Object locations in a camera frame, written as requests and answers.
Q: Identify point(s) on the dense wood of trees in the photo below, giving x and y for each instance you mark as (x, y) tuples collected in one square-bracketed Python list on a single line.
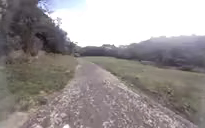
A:
[(30, 30)]

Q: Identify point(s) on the grass verge beside wood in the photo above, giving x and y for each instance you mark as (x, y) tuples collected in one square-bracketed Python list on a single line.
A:
[(36, 80)]

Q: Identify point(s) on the open grass meadow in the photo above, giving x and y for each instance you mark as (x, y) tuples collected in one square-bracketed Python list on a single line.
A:
[(163, 81)]

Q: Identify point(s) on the grey gravel path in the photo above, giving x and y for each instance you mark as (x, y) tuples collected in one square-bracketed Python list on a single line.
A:
[(96, 100)]

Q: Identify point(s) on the distant line of trees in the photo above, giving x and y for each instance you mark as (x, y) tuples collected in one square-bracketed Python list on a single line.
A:
[(176, 50)]

